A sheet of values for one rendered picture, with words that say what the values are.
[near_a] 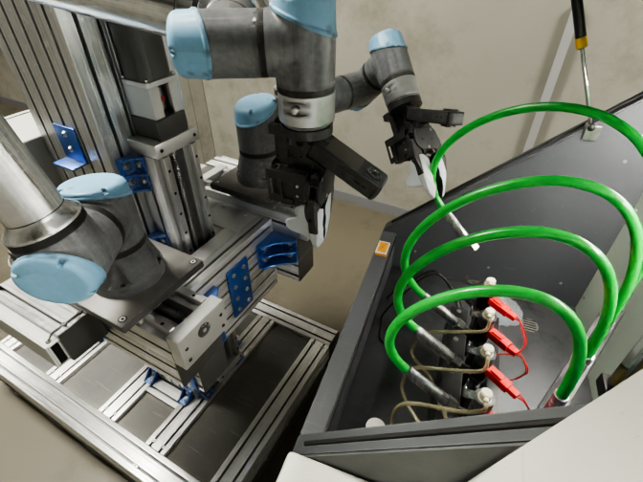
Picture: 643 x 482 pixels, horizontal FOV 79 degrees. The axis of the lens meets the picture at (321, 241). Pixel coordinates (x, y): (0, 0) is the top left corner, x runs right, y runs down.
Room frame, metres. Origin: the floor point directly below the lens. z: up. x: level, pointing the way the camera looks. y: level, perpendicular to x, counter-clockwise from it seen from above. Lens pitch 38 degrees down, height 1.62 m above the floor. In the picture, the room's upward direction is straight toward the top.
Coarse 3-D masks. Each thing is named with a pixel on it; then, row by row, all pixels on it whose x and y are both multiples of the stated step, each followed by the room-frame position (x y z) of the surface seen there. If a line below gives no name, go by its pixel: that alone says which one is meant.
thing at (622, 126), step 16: (496, 112) 0.64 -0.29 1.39; (512, 112) 0.62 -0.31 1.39; (528, 112) 0.61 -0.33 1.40; (576, 112) 0.56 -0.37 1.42; (592, 112) 0.55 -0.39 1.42; (464, 128) 0.67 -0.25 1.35; (624, 128) 0.52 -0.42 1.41; (448, 144) 0.69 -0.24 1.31; (640, 144) 0.50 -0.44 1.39; (432, 160) 0.71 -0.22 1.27; (640, 272) 0.45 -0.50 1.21
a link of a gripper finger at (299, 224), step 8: (320, 208) 0.49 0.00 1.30; (296, 216) 0.51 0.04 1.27; (304, 216) 0.50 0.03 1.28; (320, 216) 0.49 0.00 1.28; (288, 224) 0.51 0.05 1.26; (296, 224) 0.50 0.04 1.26; (304, 224) 0.50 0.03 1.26; (320, 224) 0.49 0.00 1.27; (304, 232) 0.50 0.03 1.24; (320, 232) 0.49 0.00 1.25; (312, 240) 0.49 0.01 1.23; (320, 240) 0.50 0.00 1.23
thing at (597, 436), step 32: (640, 384) 0.16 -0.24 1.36; (576, 416) 0.17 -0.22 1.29; (608, 416) 0.16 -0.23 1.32; (640, 416) 0.14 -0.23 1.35; (544, 448) 0.17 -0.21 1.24; (576, 448) 0.15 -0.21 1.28; (608, 448) 0.14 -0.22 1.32; (640, 448) 0.12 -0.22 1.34; (480, 480) 0.18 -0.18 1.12; (512, 480) 0.16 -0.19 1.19; (544, 480) 0.14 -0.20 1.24; (576, 480) 0.13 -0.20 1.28; (608, 480) 0.12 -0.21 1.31; (640, 480) 0.11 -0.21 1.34
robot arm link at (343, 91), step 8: (256, 0) 0.97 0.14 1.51; (264, 0) 0.95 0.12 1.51; (336, 80) 0.87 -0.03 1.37; (344, 80) 0.88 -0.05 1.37; (336, 88) 0.85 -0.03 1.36; (344, 88) 0.86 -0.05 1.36; (352, 88) 0.87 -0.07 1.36; (336, 96) 0.84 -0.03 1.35; (344, 96) 0.85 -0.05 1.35; (352, 96) 0.87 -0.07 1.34; (336, 104) 0.84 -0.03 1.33; (344, 104) 0.86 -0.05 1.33; (336, 112) 0.85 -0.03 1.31
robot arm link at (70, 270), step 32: (0, 128) 0.49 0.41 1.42; (0, 160) 0.46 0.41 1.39; (32, 160) 0.50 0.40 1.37; (0, 192) 0.45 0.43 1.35; (32, 192) 0.47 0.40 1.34; (32, 224) 0.45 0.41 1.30; (64, 224) 0.47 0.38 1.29; (96, 224) 0.52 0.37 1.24; (32, 256) 0.42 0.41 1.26; (64, 256) 0.43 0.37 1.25; (96, 256) 0.47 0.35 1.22; (32, 288) 0.42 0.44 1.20; (64, 288) 0.43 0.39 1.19; (96, 288) 0.44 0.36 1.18
